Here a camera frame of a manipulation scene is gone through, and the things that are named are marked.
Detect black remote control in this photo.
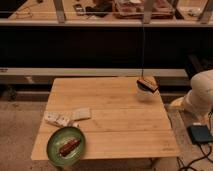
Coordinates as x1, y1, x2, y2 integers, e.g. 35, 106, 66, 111
73, 4, 85, 16

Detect black cable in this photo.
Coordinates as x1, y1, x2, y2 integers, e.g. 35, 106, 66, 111
176, 143, 213, 171

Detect brown sausage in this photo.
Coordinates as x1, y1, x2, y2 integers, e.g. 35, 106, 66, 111
59, 139, 80, 157

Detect green plate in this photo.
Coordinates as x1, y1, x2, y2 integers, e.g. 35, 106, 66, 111
46, 127, 86, 167

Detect tray of food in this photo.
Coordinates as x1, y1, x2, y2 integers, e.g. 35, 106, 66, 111
113, 0, 174, 19

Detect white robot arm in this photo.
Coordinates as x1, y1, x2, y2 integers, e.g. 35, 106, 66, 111
170, 69, 213, 120

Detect wooden table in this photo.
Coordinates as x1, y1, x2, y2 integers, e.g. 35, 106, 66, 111
30, 76, 181, 162

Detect eyeglasses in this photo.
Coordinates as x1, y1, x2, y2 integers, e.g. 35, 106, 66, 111
15, 7, 33, 19

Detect white sponge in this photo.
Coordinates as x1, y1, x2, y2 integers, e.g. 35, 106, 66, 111
71, 108, 91, 120

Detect black power box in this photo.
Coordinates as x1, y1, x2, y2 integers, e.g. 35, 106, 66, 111
187, 125, 213, 144

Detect white patterned cloth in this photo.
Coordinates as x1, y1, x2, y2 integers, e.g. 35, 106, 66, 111
44, 112, 79, 127

